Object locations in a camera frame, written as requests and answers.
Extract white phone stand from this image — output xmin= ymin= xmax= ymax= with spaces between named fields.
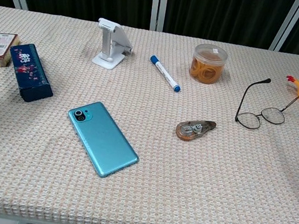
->
xmin=90 ymin=17 xmax=138 ymax=72

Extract brown correction tape dispenser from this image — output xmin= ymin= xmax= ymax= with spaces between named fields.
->
xmin=174 ymin=115 xmax=218 ymax=146

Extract thin metal frame eyeglasses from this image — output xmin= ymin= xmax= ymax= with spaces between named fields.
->
xmin=233 ymin=59 xmax=299 ymax=138

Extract beige waffle tablecloth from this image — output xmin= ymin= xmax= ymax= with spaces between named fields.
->
xmin=0 ymin=4 xmax=299 ymax=224

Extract clear jar of rubber bands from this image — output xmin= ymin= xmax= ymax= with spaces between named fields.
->
xmin=187 ymin=41 xmax=230 ymax=87

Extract blue capped white marker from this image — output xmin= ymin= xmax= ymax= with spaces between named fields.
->
xmin=145 ymin=54 xmax=187 ymax=94

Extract teal blue smartphone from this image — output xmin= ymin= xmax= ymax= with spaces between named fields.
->
xmin=58 ymin=96 xmax=148 ymax=184

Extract dark blue patterned box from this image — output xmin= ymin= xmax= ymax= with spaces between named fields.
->
xmin=1 ymin=40 xmax=62 ymax=107

